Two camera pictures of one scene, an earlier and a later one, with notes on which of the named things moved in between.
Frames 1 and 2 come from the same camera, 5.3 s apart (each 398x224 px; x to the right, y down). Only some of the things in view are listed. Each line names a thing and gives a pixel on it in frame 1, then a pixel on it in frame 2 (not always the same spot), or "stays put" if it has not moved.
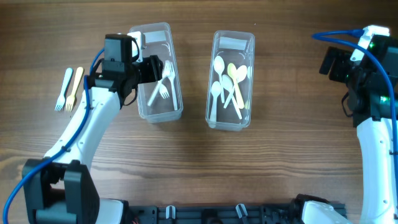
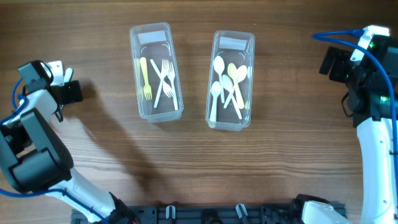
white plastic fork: [171, 76] stays put
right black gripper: [341, 58] stays put
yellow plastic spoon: [232, 73] stays put
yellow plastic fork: [69, 101] to [147, 89]
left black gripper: [155, 68] to [74, 91]
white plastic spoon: [227, 83] stays put
